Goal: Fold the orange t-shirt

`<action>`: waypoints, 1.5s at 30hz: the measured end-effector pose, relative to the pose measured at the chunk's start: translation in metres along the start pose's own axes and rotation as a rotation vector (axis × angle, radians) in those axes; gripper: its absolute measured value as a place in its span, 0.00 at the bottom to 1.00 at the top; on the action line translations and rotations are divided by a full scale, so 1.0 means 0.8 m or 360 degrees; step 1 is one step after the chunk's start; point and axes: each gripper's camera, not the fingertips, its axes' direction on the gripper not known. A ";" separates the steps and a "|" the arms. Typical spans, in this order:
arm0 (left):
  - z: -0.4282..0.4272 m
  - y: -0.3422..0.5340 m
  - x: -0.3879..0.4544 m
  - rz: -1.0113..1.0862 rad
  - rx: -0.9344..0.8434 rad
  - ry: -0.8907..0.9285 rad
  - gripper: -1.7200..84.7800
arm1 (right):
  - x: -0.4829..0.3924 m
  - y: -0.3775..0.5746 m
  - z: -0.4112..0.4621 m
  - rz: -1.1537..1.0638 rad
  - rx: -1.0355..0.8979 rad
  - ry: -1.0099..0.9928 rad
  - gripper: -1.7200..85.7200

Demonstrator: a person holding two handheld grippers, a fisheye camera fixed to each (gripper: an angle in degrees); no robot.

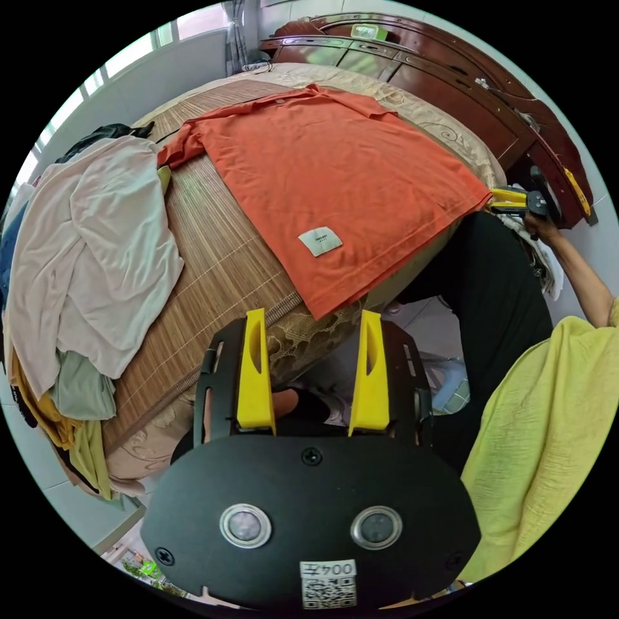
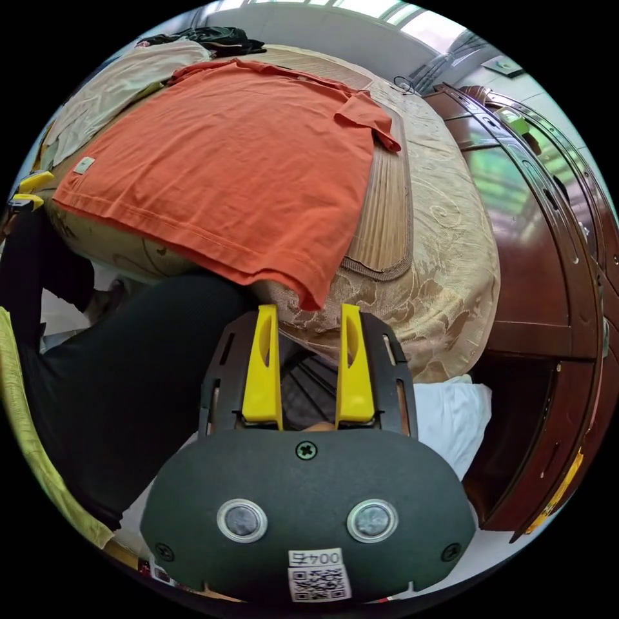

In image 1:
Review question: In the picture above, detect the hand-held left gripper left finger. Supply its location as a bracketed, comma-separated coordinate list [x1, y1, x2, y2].
[236, 308, 277, 431]

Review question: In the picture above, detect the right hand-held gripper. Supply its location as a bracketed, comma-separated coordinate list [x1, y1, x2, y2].
[487, 166, 563, 228]

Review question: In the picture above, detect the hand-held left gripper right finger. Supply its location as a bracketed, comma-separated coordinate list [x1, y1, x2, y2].
[348, 309, 391, 437]

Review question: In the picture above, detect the orange t-shirt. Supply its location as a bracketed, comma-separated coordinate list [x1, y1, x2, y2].
[157, 83, 494, 321]

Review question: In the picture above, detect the person's right forearm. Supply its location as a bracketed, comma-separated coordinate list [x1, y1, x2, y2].
[545, 233, 616, 331]

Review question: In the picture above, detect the person's left hand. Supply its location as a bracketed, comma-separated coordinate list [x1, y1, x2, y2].
[272, 388, 300, 420]

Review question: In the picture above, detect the person's right hand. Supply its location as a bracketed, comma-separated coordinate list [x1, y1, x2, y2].
[524, 214, 565, 244]

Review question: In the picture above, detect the dark wooden headboard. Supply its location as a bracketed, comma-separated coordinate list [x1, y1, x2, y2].
[259, 14, 600, 231]

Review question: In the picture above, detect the bed with woven mat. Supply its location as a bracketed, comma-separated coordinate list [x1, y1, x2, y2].
[100, 61, 509, 495]

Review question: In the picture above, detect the person's body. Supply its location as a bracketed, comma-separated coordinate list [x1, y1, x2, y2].
[386, 210, 619, 584]

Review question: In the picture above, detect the pile of clothes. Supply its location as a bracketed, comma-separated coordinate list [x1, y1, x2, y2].
[0, 123, 186, 502]

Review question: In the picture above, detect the green box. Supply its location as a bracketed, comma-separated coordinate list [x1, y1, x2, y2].
[349, 23, 389, 43]

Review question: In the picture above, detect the curtain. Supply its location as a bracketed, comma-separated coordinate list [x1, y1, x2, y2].
[223, 0, 248, 76]

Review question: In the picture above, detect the window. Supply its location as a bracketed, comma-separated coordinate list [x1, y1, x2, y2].
[8, 3, 234, 194]

